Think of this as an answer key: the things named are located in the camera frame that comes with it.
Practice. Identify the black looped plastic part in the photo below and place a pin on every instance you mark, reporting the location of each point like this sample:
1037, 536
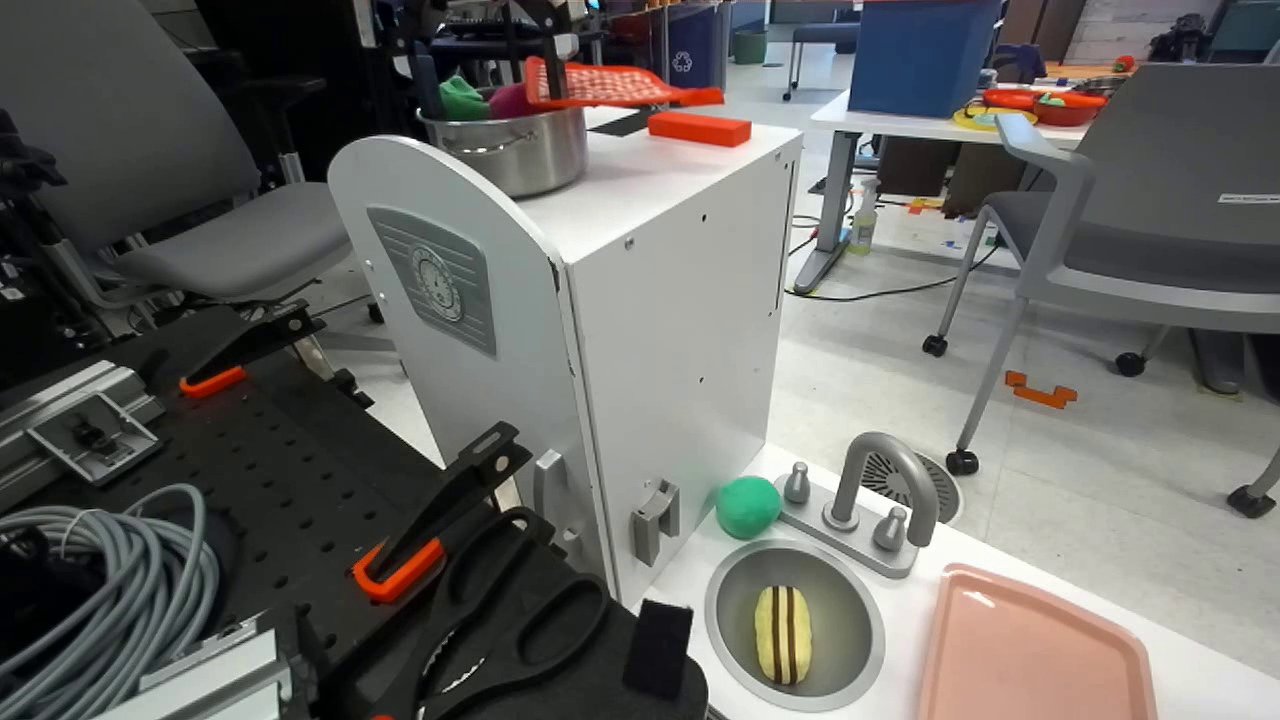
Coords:
562, 626

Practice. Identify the grey toy sink basin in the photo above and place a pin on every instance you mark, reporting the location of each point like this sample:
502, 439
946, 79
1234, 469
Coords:
840, 626

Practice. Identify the grey office chair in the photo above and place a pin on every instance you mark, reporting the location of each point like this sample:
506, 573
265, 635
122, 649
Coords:
1161, 173
122, 121

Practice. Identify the grey toy faucet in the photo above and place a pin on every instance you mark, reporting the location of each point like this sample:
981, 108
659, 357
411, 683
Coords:
882, 461

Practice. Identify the black perforated work table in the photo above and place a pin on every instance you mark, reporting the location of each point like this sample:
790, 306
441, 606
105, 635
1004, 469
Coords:
294, 493

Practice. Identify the blue storage bin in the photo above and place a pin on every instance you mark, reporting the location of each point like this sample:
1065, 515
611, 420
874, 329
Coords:
921, 63

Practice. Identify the green toy ball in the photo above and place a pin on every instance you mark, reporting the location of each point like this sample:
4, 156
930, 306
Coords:
748, 508

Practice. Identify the yellow striped toy macaron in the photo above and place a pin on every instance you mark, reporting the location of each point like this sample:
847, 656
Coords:
780, 639

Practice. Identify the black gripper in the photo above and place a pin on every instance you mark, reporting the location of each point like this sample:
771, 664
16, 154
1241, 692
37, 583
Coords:
547, 12

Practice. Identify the orange rectangular block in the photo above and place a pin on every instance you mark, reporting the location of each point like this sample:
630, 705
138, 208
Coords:
700, 130

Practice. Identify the steel cooking pot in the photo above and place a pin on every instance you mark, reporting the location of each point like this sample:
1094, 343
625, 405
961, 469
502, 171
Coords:
520, 162

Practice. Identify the green plush toy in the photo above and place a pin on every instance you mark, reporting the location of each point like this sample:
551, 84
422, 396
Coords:
463, 98

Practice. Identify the red plastic bowl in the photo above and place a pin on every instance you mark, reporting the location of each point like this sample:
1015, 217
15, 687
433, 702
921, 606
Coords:
1069, 104

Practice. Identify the black flat rectangular plate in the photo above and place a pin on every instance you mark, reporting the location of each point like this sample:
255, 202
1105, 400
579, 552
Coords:
621, 121

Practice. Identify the orange plastic tray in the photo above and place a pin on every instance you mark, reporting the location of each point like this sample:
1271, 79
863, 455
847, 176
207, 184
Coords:
1011, 98

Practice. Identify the pink plush toy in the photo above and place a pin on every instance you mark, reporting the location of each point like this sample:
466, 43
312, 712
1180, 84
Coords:
508, 104

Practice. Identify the orange perforated plastic trivet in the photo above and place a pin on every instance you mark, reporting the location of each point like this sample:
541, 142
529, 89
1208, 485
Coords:
625, 84

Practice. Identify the white toy kitchen cabinet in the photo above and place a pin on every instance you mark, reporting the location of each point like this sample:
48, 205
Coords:
683, 332

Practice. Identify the white toy sink counter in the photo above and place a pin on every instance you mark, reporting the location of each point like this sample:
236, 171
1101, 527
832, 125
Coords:
1200, 687

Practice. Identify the black sponge block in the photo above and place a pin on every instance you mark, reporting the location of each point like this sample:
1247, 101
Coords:
659, 649

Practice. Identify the yellow green plate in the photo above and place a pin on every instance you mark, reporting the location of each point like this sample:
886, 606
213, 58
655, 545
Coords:
981, 121

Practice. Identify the clear spray bottle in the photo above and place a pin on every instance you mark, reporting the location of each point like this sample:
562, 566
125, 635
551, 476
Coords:
865, 222

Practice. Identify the white desk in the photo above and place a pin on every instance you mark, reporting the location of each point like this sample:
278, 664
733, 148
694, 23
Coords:
865, 121

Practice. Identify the pink plastic tray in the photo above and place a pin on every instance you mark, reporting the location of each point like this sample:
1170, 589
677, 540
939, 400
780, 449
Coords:
1026, 655

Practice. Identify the aluminium extrusion rail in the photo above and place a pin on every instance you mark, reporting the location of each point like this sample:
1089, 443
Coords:
202, 683
95, 443

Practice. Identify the blue recycling bin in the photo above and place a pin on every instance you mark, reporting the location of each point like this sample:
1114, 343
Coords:
694, 55

